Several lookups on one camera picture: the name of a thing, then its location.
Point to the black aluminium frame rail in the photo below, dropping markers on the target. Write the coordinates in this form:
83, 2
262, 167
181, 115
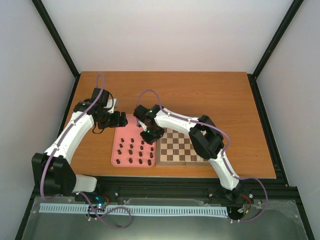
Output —
116, 187

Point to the left controller circuit board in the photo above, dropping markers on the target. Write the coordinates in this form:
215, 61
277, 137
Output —
100, 202

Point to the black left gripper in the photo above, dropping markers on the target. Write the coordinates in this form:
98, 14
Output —
117, 122

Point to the pink plastic tray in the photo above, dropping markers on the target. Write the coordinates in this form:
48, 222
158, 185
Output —
131, 130

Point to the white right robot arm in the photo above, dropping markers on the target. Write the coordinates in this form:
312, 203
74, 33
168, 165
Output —
206, 139

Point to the wooden chessboard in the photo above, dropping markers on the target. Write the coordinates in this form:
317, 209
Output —
176, 149

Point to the light blue cable duct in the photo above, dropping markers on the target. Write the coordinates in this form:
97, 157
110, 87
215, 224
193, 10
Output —
137, 210

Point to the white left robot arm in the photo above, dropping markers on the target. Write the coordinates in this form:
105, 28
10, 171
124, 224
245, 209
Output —
52, 171

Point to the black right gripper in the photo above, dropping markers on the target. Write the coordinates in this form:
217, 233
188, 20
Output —
150, 140

